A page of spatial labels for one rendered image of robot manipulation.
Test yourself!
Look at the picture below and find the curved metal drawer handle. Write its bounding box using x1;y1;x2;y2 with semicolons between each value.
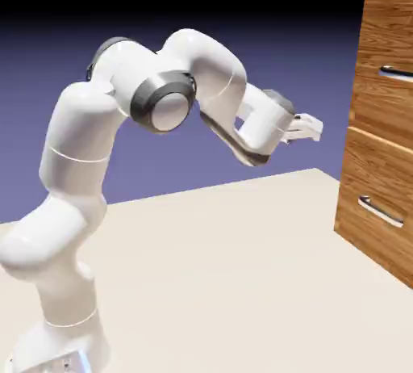
380;65;413;78
359;195;405;224

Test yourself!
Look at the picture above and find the wooden cabinet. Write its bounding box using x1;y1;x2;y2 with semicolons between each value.
333;0;413;291

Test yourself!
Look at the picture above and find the wooden drawer front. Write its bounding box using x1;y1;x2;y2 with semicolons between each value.
334;126;413;289
348;0;413;152

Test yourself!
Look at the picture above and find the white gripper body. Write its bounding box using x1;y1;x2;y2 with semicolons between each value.
279;113;324;145

